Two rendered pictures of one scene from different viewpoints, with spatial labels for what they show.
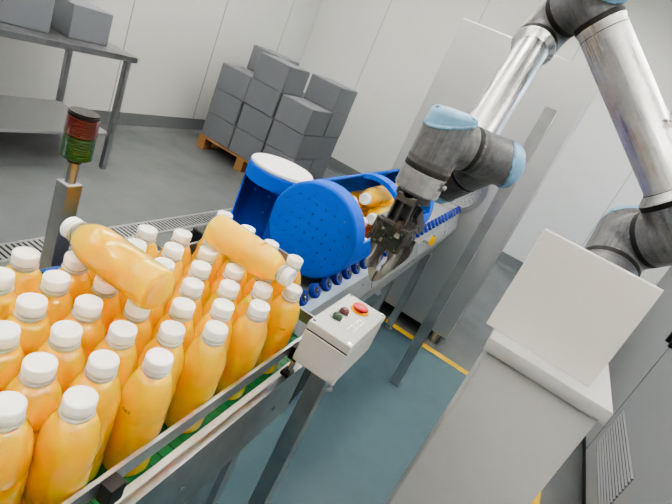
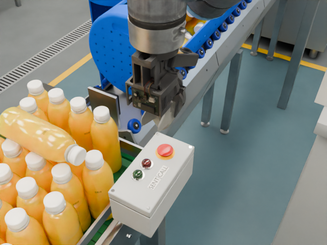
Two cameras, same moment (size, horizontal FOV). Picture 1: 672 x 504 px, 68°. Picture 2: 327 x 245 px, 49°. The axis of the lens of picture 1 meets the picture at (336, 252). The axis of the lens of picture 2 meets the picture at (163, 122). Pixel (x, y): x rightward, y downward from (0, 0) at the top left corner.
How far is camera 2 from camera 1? 0.51 m
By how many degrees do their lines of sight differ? 24
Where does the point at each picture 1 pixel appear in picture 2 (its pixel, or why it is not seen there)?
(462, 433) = (315, 199)
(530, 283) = not seen: outside the picture
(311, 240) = (130, 66)
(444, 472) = (308, 226)
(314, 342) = (120, 208)
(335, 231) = not seen: hidden behind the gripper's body
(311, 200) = (114, 32)
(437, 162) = (155, 11)
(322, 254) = not seen: hidden behind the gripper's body
